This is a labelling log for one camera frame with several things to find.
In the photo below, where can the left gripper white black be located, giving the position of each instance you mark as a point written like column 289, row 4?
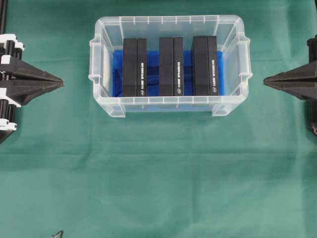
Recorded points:
column 13, row 95

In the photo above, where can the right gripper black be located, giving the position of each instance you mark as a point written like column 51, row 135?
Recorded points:
column 306, row 91

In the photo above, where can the black box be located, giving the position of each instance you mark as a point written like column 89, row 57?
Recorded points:
column 171, row 73
column 135, row 62
column 205, row 66

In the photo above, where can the clear plastic storage case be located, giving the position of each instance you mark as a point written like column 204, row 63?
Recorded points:
column 110, row 31

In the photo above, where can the blue liner in case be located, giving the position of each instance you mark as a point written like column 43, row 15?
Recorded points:
column 153, row 73

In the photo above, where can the green table cloth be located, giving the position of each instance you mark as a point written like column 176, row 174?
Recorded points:
column 72, row 167

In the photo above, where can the small grey object at edge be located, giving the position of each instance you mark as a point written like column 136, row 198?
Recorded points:
column 59, row 234

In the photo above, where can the black frame rail left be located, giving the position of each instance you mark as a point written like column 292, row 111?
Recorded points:
column 3, row 13

